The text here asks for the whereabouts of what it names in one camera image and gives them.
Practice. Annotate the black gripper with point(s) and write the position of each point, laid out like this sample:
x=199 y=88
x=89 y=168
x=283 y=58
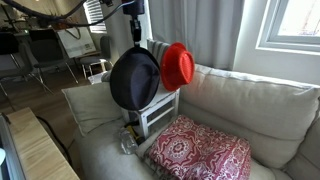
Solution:
x=133 y=6

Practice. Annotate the black hat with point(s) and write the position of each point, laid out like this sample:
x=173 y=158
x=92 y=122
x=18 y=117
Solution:
x=135 y=78

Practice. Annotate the grey chair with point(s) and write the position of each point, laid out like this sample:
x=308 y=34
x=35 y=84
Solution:
x=100 y=55

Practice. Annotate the orange hat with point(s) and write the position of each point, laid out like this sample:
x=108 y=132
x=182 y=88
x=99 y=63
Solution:
x=176 y=66

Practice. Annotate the black office chair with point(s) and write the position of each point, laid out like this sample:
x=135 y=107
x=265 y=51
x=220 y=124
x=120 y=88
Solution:
x=46 y=50

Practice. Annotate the black metal chair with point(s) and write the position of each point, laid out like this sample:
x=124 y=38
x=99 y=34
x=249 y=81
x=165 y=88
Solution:
x=8 y=46

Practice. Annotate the window with blinds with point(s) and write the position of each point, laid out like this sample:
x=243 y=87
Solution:
x=95 y=15

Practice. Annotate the grey white patterned pillow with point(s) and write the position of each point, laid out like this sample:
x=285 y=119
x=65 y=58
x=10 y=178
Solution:
x=106 y=76

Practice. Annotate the white paper bag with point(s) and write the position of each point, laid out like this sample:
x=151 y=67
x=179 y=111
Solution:
x=76 y=41

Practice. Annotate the white curtain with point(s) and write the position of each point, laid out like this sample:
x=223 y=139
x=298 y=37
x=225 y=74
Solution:
x=200 y=30

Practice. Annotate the white box side table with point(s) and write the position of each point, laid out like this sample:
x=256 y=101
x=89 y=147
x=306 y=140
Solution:
x=156 y=106

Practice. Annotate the white sofa cushion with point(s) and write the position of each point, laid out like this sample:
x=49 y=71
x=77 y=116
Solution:
x=91 y=103
x=250 y=106

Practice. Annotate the black yellow object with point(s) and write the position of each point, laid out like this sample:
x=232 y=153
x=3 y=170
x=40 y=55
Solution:
x=131 y=128

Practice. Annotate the clear plastic bottle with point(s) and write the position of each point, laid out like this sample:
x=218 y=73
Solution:
x=128 y=142

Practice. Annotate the red patterned pillow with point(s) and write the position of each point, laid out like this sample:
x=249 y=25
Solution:
x=200 y=150

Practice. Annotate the wooden table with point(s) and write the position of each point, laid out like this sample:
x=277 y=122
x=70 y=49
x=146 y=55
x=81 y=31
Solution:
x=40 y=146

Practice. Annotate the white framed window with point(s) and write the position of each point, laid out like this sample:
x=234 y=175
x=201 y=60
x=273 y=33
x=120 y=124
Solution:
x=293 y=23

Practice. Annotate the white sofa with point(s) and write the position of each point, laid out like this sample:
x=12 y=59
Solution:
x=266 y=133

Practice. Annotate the metal rail frame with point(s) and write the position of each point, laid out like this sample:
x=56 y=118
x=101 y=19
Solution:
x=6 y=156

